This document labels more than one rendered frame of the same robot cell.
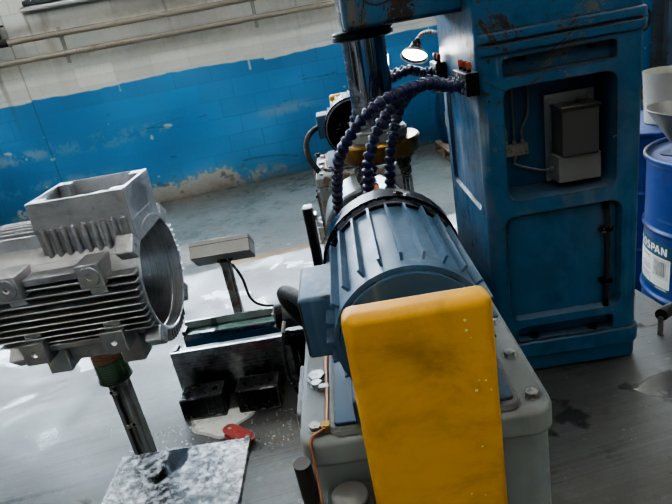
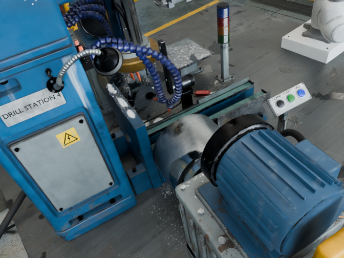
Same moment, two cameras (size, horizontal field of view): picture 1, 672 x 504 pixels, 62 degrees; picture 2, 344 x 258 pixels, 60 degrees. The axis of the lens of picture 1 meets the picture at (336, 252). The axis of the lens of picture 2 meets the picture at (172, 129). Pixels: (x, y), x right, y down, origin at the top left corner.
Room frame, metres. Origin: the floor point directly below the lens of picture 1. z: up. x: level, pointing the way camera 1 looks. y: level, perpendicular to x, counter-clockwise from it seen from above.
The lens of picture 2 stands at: (2.06, -0.43, 1.79)
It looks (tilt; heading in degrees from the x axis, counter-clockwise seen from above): 43 degrees down; 156
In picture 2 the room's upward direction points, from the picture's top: 11 degrees counter-clockwise
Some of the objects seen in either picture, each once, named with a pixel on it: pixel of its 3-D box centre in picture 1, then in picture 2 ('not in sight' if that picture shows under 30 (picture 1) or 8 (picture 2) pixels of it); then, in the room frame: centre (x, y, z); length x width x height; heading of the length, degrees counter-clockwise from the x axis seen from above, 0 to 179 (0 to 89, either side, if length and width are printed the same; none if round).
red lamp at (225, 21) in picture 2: not in sight; (222, 20); (0.94, 0.46, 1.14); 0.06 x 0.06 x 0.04
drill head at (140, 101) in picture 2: not in sight; (126, 76); (0.88, -0.08, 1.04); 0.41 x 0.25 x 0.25; 177
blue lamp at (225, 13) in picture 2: not in sight; (222, 11); (0.94, 0.46, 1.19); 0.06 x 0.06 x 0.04
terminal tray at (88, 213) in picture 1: (98, 212); not in sight; (0.71, 0.29, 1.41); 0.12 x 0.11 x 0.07; 87
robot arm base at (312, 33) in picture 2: not in sight; (321, 28); (1.05, 1.10, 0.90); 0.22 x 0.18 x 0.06; 6
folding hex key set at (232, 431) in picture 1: (239, 435); (202, 93); (0.98, 0.28, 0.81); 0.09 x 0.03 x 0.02; 48
